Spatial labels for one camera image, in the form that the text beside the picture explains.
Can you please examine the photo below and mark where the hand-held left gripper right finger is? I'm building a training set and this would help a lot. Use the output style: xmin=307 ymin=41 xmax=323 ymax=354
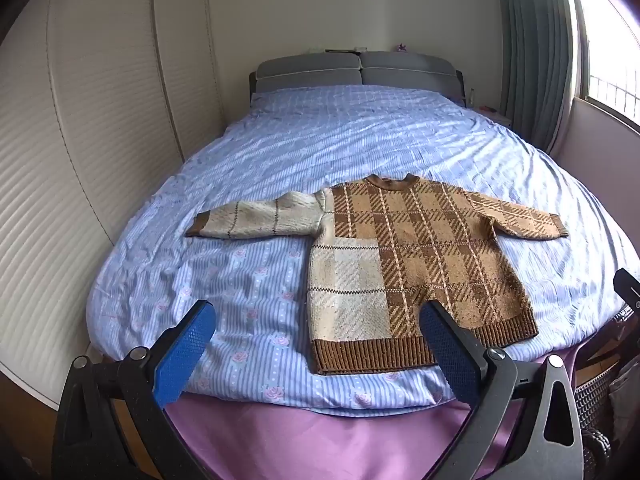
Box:
xmin=419 ymin=301 xmax=585 ymax=480

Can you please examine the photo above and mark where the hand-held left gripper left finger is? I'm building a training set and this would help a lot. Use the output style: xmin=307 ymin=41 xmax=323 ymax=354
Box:
xmin=51 ymin=300 xmax=217 ymax=480

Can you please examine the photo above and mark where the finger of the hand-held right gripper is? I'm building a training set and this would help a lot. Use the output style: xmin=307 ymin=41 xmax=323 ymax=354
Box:
xmin=612 ymin=267 xmax=640 ymax=312

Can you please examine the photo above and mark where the brown and cream plaid sweater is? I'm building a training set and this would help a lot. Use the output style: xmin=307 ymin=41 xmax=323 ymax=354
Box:
xmin=185 ymin=172 xmax=571 ymax=376

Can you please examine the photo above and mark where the dark woven basket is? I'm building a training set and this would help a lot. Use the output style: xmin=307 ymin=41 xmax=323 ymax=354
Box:
xmin=570 ymin=305 xmax=640 ymax=428

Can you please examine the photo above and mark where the pink bed sheet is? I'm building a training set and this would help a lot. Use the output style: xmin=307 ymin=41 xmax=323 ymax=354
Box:
xmin=162 ymin=332 xmax=591 ymax=480

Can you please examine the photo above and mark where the white nightstand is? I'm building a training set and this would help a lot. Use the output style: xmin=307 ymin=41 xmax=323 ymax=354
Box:
xmin=472 ymin=105 xmax=513 ymax=129

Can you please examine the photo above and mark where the window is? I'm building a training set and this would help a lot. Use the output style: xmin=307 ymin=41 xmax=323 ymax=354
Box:
xmin=570 ymin=0 xmax=640 ymax=126

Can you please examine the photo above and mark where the white slatted wardrobe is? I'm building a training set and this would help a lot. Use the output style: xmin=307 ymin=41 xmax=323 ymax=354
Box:
xmin=0 ymin=0 xmax=224 ymax=411

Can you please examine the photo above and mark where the grey-green curtain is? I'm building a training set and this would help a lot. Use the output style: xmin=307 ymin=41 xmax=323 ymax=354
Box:
xmin=495 ymin=0 xmax=583 ymax=156

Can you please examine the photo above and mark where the blue striped floral blanket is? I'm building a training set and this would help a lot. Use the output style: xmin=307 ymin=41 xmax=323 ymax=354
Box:
xmin=85 ymin=84 xmax=640 ymax=413

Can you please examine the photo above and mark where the grey headboard cushion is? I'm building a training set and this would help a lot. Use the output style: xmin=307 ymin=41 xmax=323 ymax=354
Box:
xmin=360 ymin=51 xmax=458 ymax=99
xmin=256 ymin=53 xmax=362 ymax=93

